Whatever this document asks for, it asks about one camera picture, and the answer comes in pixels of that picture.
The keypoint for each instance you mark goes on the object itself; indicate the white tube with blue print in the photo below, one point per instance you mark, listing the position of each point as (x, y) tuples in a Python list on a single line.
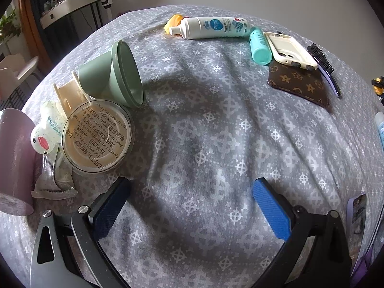
[(210, 27)]

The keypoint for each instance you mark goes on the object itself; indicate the white chair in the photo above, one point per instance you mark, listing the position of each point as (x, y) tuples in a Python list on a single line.
[(18, 69)]

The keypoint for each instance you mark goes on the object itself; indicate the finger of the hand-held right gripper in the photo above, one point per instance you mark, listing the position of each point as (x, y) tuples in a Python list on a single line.
[(378, 82)]

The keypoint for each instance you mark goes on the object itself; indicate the brown patterned wallet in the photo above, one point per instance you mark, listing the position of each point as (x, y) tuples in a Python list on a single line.
[(300, 87)]

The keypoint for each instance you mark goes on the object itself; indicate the clear plastic wrapper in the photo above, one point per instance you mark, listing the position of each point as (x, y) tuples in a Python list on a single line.
[(48, 171)]

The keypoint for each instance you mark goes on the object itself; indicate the mint green cup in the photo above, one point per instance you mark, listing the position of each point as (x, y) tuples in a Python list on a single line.
[(105, 72)]

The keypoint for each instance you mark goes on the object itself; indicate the cream plastic holder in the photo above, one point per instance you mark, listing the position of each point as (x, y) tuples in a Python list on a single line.
[(70, 93)]

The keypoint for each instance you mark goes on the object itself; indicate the white shelf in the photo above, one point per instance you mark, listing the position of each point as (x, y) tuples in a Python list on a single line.
[(69, 6)]

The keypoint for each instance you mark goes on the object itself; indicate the potted green plant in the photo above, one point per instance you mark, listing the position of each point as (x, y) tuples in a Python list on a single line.
[(9, 24)]

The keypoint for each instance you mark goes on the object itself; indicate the grey patterned cloth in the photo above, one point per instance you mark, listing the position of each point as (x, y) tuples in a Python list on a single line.
[(210, 126)]

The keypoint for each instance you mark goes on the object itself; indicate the teal bottle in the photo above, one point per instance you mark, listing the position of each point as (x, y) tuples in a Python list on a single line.
[(259, 48)]

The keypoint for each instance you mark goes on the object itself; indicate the wooden frame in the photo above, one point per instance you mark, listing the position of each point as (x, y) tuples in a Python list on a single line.
[(30, 27)]

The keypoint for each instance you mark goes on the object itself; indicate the black hairbrush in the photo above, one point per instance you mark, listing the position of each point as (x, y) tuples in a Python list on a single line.
[(322, 60)]

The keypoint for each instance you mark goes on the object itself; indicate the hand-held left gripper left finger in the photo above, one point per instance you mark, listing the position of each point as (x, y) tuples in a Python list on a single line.
[(111, 210)]

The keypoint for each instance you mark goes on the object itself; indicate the white phone case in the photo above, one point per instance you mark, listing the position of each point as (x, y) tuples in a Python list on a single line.
[(288, 48)]

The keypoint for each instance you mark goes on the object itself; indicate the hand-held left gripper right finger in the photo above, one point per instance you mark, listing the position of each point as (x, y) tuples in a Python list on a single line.
[(271, 213)]

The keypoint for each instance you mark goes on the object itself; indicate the pink cup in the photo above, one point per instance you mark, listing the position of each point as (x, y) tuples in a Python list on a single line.
[(12, 156)]

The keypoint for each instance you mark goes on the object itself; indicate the translucent glitter duck toy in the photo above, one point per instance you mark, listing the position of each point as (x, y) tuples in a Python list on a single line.
[(49, 117)]

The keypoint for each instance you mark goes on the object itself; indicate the yellow rubber duck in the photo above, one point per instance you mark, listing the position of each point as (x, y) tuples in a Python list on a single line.
[(174, 22)]

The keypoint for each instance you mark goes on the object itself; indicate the smartphone with lit screen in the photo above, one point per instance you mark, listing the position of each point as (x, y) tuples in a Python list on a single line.
[(357, 216)]

